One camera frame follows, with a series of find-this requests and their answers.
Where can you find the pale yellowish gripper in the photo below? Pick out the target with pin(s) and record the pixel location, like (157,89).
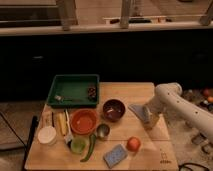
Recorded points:
(153,119)

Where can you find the grey blue towel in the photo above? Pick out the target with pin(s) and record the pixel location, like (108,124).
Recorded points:
(140,112)

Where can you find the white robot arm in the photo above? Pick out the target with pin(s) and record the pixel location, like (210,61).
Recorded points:
(168,95)

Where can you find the dark purple bowl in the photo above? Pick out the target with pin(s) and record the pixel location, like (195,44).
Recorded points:
(113,110)

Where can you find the orange red bowl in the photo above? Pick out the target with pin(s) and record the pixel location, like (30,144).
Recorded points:
(84,121)

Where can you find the orange fruit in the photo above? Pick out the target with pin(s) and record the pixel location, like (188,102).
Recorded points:
(133,144)

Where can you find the blue sponge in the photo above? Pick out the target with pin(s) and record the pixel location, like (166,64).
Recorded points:
(115,156)

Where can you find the small metal cup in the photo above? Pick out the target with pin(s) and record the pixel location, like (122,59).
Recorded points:
(103,131)

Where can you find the green chili pepper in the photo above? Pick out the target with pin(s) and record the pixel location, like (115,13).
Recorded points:
(92,142)

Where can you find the dark pine cone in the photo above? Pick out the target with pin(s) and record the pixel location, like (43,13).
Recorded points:
(92,93)

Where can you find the small green cup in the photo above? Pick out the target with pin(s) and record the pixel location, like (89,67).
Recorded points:
(78,145)

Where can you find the green plastic tray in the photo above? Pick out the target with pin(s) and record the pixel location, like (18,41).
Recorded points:
(73,88)

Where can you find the yellow corn cob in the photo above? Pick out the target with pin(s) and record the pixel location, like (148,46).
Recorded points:
(62,121)

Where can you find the small metal object in tray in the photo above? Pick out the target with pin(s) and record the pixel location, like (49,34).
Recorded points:
(59,98)

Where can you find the white round container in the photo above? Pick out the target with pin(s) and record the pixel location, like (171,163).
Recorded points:
(47,135)

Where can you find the white handled brush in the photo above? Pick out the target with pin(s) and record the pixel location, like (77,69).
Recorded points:
(69,135)

